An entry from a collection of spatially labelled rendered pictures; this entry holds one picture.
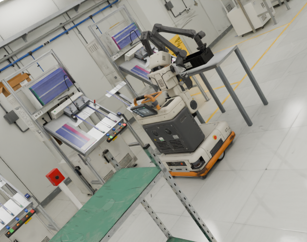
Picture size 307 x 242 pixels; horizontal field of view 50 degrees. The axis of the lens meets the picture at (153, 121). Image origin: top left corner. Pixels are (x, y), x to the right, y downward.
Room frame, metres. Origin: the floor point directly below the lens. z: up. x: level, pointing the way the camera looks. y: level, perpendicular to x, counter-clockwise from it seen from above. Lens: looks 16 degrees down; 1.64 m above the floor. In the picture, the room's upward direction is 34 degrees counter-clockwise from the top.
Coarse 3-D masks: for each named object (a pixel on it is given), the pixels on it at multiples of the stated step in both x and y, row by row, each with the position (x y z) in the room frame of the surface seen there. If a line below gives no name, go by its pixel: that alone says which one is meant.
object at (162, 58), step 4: (160, 52) 3.37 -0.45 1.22; (164, 52) 3.38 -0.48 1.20; (152, 56) 3.47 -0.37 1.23; (156, 56) 3.40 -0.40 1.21; (160, 56) 3.35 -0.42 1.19; (164, 56) 3.37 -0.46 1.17; (168, 56) 3.39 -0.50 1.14; (152, 60) 3.45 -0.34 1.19; (156, 60) 3.38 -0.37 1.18; (160, 60) 3.33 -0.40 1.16; (164, 60) 3.35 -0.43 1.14; (168, 60) 3.37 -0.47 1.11; (152, 64) 3.44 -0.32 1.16; (156, 64) 3.37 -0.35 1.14; (160, 64) 3.34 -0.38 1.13; (164, 64) 3.34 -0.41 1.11; (168, 64) 3.36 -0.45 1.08; (152, 68) 3.46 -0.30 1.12
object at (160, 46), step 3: (141, 33) 3.60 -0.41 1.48; (150, 33) 3.55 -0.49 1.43; (150, 36) 3.59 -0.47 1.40; (150, 39) 3.64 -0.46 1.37; (153, 39) 3.66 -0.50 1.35; (153, 42) 3.69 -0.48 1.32; (156, 42) 3.71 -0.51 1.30; (159, 42) 3.76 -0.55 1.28; (156, 45) 3.74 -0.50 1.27; (159, 45) 3.76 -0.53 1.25; (162, 45) 3.80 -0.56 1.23; (159, 48) 3.81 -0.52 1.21; (162, 48) 3.80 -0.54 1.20
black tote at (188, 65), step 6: (192, 54) 3.66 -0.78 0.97; (198, 54) 3.60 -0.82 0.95; (204, 54) 3.39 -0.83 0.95; (210, 54) 3.43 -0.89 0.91; (186, 60) 3.54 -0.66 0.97; (192, 60) 3.48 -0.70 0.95; (198, 60) 3.42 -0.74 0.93; (204, 60) 3.36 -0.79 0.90; (186, 66) 3.58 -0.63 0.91; (192, 66) 3.51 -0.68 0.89; (198, 66) 3.45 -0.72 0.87
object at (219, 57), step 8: (232, 48) 3.53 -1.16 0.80; (216, 56) 3.66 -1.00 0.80; (224, 56) 3.44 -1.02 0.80; (240, 56) 3.56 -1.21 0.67; (208, 64) 3.55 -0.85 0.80; (216, 64) 3.34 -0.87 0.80; (184, 72) 3.92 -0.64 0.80; (192, 72) 3.67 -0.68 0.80; (200, 72) 3.54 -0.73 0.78; (248, 72) 3.57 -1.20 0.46; (224, 80) 3.34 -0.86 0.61; (208, 88) 4.13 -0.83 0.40; (232, 88) 3.35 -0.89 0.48; (256, 88) 3.58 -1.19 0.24; (216, 96) 4.13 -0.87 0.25; (232, 96) 3.35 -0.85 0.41; (264, 96) 3.58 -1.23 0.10; (240, 104) 3.35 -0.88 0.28; (264, 104) 3.58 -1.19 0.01; (240, 112) 3.37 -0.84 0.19; (200, 120) 3.90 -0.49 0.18; (248, 120) 3.34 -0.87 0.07
